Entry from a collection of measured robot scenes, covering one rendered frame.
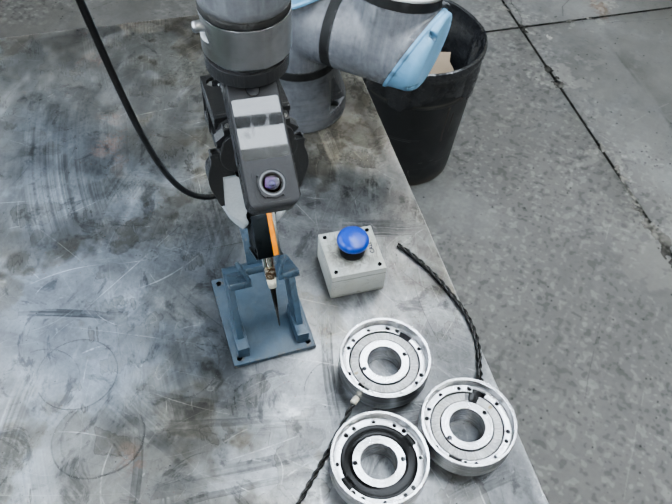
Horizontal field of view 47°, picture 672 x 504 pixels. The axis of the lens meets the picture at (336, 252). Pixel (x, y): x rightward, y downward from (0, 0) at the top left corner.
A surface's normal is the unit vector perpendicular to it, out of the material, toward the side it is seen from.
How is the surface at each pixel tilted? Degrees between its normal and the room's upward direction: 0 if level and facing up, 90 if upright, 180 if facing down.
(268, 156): 31
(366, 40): 68
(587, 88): 0
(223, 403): 0
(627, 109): 0
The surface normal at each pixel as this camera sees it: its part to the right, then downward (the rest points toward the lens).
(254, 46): 0.24, 0.77
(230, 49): -0.23, 0.76
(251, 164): 0.22, -0.14
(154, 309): 0.05, -0.61
